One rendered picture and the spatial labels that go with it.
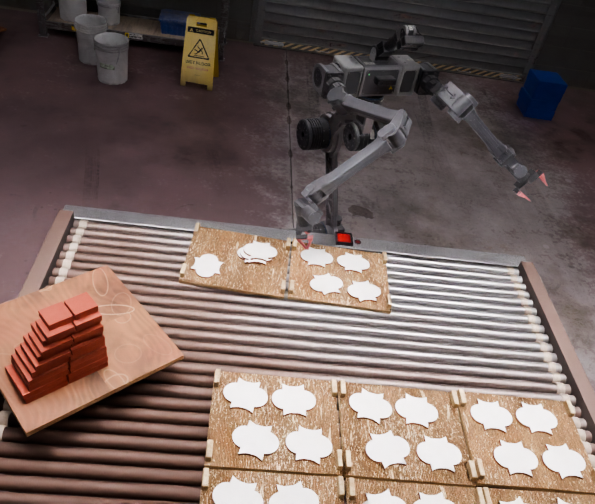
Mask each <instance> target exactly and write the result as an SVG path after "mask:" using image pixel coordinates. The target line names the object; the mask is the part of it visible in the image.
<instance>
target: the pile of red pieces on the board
mask: <svg viewBox="0 0 595 504"><path fill-rule="evenodd" d="M38 313H39V317H40V319H38V320H36V321H35V322H32V323H31V329H32V330H33V331H31V332H28V334H25V335H23V338H24V342H22V343H20V346H18V347H15V352H16V353H14V354H12V355H11V357H12V358H11V363H12V364H10V365H8V366H5V370H6V372H7V374H8V376H9V377H10V379H11V380H12V382H13V384H14V385H15V387H16V389H17V390H18V392H19V393H20V395H21V397H22V398H23V400H24V401H25V403H26V404H28V403H30V402H32V401H34V400H36V399H39V398H41V397H43V396H45V395H47V394H49V393H51V392H54V391H56V390H58V389H60V388H62V387H64V386H66V385H68V382H69V384H70V383H72V382H75V381H77V380H79V379H81V378H83V377H85V376H87V375H90V374H92V373H94V372H96V371H98V370H100V369H103V368H105V367H107V366H108V356H107V346H106V345H105V336H104V335H103V331H104V328H103V325H102V324H101V321H102V315H101V313H100V312H99V311H98V305H97V304H96V302H95V301H94V300H93V299H92V298H91V296H90V295H89V294H88V293H87V292H84V293H82V294H79V295H77V296H74V297H72V298H69V299H67V300H64V303H63V302H62V301H61V302H59V303H56V304H54V305H51V306H49V307H46V308H43V309H41V310H38Z"/></svg>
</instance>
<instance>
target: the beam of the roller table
mask: <svg viewBox="0 0 595 504"><path fill-rule="evenodd" d="M63 210H67V211H74V220H88V221H89V222H98V223H107V224H116V225H125V226H135V227H144V228H153V229H162V230H171V231H180V232H189V233H193V232H194V228H195V225H196V223H200V226H201V227H207V228H213V229H219V230H225V231H232V232H238V233H244V234H250V235H256V236H262V237H268V238H274V239H280V240H286V241H287V238H291V244H292V241H293V238H296V231H295V230H286V229H277V228H269V227H260V226H251V225H242V224H233V223H224V222H215V221H207V220H198V219H189V218H180V217H171V216H162V215H153V214H144V213H136V212H127V211H118V210H109V209H100V208H91V207H82V206H73V205H65V207H64V209H63ZM307 235H308V236H309V235H313V240H312V242H311V244H317V245H324V246H331V247H337V248H344V249H351V250H357V251H364V252H371V253H380V254H382V253H383V251H384V252H386V253H387V254H389V255H398V256H407V257H416V258H425V259H434V260H443V261H452V262H461V263H470V264H479V265H489V266H498V267H513V268H516V269H517V268H518V266H519V264H520V262H521V261H524V262H527V261H526V259H525V257H524V256H517V255H508V254H499V253H490V252H482V251H473V250H464V249H455V248H446V247H437V246H428V245H419V244H411V243H402V242H393V241H384V240H375V239H366V238H357V237H352V238H353V246H344V245H336V242H335V235H331V234H322V233H313V232H312V233H310V234H307ZM355 240H360V241H361V244H356V243H355V242H354V241H355Z"/></svg>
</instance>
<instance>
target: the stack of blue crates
mask: <svg viewBox="0 0 595 504"><path fill-rule="evenodd" d="M567 86H568V85H567V83H566V82H565V81H564V80H563V79H562V78H561V76H560V75H559V74H558V73H556V72H549V71H542V70H535V69H530V70H529V73H528V75H527V79H526V81H525V83H524V87H521V89H520V92H519V94H518V96H519V98H518V100H517V103H516V104H517V106H518V108H519V109H520V111H521V113H522V114H523V116H524V117H530V118H536V119H543V120H550V121H551V120H552V118H553V116H554V114H555V112H554V111H555V110H556V108H557V106H558V104H559V103H560V101H561V99H562V96H563V94H564V93H565V91H566V89H567Z"/></svg>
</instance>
